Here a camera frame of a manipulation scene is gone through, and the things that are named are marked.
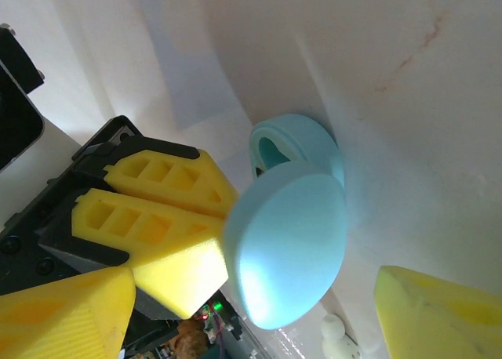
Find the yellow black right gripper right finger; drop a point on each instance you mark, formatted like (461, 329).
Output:
(443, 320)

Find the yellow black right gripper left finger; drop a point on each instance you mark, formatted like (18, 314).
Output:
(59, 323)

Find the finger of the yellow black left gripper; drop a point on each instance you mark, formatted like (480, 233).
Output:
(176, 182)
(176, 269)

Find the light blue earbud charging case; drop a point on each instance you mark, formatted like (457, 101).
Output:
(282, 237)

